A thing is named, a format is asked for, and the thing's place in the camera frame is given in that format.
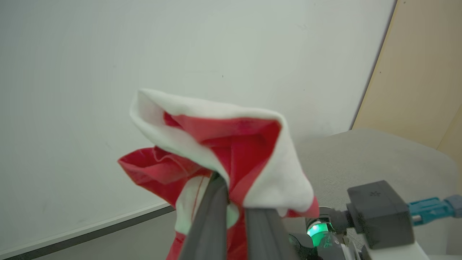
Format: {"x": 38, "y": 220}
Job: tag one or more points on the red and white garment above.
{"x": 249, "y": 159}

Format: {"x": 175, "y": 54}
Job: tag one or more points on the beige wooden panel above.
{"x": 418, "y": 72}

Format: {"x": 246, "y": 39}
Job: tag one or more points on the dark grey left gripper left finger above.
{"x": 207, "y": 224}

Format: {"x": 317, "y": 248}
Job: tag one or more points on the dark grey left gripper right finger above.
{"x": 265, "y": 236}

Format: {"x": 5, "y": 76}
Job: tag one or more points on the dark baseboard strip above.
{"x": 90, "y": 234}

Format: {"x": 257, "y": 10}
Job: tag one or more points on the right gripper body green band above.
{"x": 330, "y": 238}

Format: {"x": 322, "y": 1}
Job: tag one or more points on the dark grey wrist camera box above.
{"x": 380, "y": 213}

